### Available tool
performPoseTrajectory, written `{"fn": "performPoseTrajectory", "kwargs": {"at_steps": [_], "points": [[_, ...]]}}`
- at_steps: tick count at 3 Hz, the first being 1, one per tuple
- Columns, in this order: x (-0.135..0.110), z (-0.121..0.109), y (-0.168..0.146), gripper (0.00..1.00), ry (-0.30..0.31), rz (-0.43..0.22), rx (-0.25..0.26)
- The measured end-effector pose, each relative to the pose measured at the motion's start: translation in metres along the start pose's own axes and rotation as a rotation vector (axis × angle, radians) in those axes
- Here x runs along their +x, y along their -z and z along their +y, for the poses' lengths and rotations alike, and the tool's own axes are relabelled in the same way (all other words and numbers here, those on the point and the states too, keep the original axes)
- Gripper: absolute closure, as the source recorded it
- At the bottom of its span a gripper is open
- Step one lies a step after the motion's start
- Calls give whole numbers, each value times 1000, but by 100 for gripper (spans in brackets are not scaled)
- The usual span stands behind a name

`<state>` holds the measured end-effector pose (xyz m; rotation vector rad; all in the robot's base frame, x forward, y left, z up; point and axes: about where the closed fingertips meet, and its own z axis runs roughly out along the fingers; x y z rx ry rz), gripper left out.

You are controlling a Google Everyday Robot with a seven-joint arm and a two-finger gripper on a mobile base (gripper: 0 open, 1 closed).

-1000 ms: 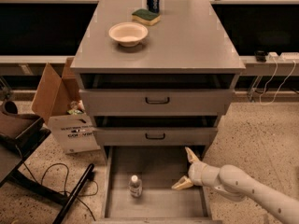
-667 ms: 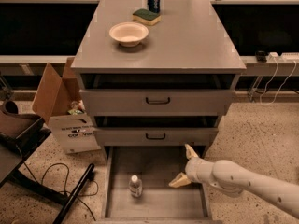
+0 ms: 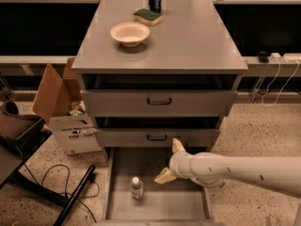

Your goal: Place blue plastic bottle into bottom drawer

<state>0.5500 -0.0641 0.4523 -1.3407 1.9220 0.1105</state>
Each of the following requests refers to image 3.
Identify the white paper bowl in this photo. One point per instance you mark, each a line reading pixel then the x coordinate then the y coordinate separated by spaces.
pixel 130 34

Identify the top grey drawer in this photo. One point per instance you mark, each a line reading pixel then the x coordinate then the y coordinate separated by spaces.
pixel 172 95

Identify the black power adapter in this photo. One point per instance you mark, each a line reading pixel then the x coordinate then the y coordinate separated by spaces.
pixel 263 57

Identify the black chair base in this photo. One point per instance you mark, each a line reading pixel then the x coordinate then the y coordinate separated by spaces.
pixel 11 163

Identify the grey drawer cabinet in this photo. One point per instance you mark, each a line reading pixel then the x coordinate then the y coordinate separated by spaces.
pixel 191 39

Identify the middle grey drawer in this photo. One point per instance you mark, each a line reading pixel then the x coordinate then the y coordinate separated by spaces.
pixel 157 131

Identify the clear plastic water bottle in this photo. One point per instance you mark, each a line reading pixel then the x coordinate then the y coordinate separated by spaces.
pixel 137 188

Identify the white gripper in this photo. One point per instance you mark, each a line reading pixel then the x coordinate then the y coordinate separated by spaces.
pixel 178 164

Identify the yellow green sponge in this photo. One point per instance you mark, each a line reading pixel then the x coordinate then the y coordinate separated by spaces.
pixel 148 17

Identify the open cardboard box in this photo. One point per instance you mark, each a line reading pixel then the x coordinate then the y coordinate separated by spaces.
pixel 59 103

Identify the white power strip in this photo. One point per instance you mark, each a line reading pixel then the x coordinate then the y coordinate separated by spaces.
pixel 287 57

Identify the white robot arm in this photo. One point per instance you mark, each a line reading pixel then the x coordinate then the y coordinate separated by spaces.
pixel 211 170

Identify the grey drawer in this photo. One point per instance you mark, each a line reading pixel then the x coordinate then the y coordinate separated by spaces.
pixel 157 131
pixel 178 203
pixel 172 95

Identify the bottom grey drawer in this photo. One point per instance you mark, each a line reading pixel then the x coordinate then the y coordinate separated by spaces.
pixel 178 203

